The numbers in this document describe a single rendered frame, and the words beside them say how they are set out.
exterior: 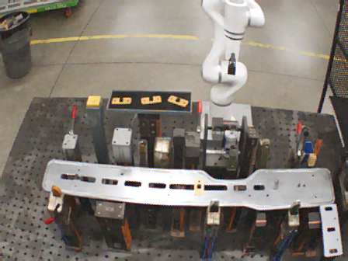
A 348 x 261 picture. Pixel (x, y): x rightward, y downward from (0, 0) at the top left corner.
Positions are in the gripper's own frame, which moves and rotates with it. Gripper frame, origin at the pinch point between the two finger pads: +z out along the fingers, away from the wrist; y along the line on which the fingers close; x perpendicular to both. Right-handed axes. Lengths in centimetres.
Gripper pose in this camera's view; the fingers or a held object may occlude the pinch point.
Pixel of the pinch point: (231, 65)
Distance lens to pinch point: 156.8
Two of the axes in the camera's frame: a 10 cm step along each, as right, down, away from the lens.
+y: -1.7, 6.9, -7.0
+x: 9.9, 1.3, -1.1
